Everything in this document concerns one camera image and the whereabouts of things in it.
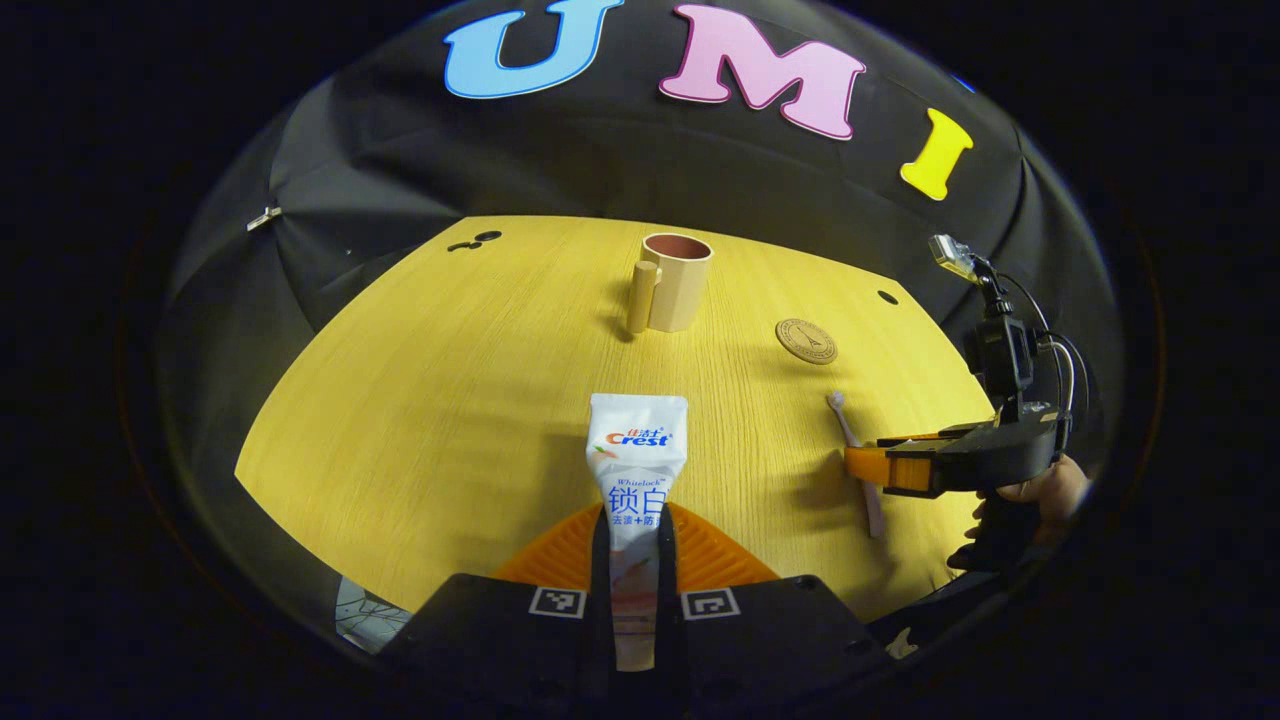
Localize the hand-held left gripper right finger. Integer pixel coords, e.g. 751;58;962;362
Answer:
655;503;898;703

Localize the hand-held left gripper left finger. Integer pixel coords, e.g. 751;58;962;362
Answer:
380;503;613;703

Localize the pale pink toothbrush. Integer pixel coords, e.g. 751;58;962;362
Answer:
826;390;889;540

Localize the round brown coaster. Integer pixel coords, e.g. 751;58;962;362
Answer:
774;317;840;366

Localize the white toothpaste tube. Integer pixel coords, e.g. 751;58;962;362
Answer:
585;392;690;672

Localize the beige cup with handle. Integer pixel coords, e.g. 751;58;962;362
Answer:
626;232;715;335

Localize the yellow wooden desktop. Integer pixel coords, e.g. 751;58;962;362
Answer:
235;214;1001;626

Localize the black backdrop cloth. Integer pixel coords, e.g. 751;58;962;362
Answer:
160;0;1126;641

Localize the thin grey cable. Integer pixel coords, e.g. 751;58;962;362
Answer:
998;270;1093;419

